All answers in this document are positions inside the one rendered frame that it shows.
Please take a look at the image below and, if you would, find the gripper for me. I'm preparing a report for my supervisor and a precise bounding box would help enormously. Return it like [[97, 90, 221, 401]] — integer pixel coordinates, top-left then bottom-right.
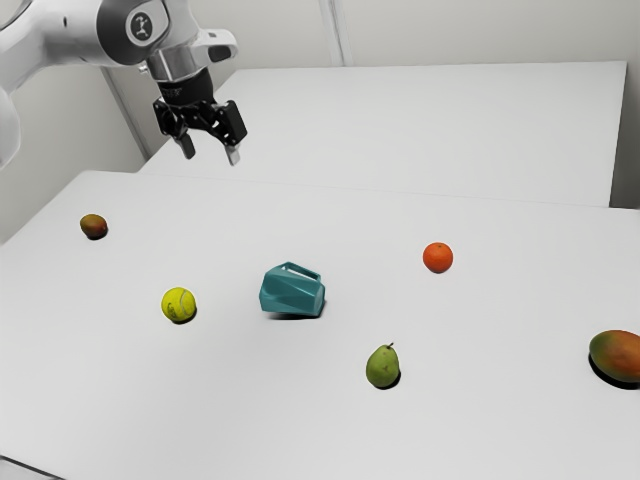
[[152, 68, 249, 167]]

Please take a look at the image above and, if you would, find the orange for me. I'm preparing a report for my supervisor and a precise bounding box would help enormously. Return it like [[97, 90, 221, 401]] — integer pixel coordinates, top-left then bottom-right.
[[422, 241, 455, 274]]

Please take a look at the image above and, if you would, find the small red-green mango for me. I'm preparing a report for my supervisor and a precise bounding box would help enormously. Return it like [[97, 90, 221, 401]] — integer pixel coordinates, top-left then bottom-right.
[[79, 213, 109, 240]]

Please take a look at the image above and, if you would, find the yellow tennis ball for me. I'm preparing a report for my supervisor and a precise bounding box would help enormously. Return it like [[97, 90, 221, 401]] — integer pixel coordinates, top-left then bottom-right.
[[160, 286, 198, 323]]

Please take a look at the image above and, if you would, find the teal faceted mug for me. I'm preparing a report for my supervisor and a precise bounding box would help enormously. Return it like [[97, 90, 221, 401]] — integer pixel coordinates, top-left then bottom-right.
[[258, 260, 327, 318]]

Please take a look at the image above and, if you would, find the large red-green mango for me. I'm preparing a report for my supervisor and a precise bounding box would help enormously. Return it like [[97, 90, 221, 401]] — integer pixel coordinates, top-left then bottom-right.
[[588, 329, 640, 384]]

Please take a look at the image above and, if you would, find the green pear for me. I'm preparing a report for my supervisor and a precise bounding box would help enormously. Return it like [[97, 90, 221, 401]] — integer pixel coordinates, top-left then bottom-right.
[[365, 341, 401, 390]]

